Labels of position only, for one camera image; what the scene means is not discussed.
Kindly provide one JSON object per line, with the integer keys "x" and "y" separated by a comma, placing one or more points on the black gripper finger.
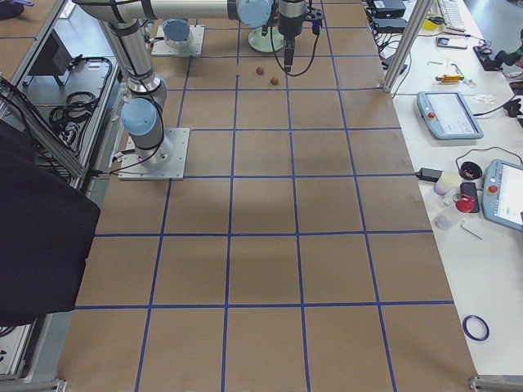
{"x": 289, "y": 49}

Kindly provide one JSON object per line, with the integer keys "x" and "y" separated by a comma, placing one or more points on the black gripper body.
{"x": 289, "y": 24}

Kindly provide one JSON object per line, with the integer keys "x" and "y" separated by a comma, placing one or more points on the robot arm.
{"x": 254, "y": 14}
{"x": 142, "y": 114}

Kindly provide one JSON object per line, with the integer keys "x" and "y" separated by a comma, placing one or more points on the light green plate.
{"x": 272, "y": 41}

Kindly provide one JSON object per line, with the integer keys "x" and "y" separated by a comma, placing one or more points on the blue teach pendant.
{"x": 501, "y": 201}
{"x": 447, "y": 116}

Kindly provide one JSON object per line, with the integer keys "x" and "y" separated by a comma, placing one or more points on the white paper cup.
{"x": 447, "y": 181}

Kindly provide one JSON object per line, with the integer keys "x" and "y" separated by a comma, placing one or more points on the red round object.
{"x": 466, "y": 203}

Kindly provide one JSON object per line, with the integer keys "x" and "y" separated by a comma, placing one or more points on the blue tape roll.
{"x": 475, "y": 328}

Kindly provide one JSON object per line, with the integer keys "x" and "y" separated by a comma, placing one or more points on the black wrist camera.
{"x": 316, "y": 17}

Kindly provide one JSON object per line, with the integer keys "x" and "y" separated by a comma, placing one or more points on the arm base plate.
{"x": 191, "y": 47}
{"x": 169, "y": 162}

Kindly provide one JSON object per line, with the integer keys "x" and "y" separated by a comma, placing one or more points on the aluminium frame post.
{"x": 416, "y": 18}

